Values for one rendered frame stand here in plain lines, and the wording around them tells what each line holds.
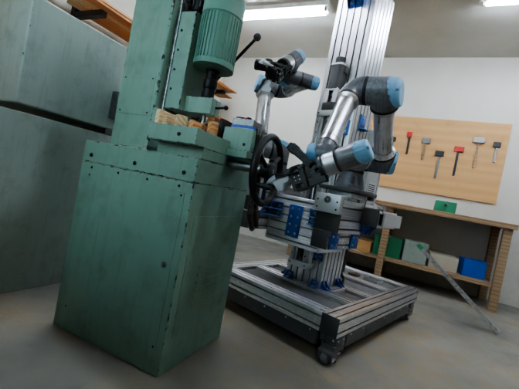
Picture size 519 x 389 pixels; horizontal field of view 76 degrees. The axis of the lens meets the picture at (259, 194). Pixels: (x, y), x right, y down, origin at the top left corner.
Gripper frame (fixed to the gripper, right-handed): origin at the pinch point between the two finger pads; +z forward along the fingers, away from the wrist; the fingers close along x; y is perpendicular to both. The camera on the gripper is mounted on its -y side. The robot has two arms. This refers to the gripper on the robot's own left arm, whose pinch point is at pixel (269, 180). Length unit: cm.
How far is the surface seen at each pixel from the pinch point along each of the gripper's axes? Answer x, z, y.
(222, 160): 4.5, 18.8, -15.3
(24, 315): -22, 119, 22
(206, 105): 6.9, 20.8, -40.9
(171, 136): -15.8, 24.6, -24.1
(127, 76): -2, 50, -66
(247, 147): 8.2, 8.5, -17.4
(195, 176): -12.1, 21.9, -8.3
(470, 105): 344, -125, -70
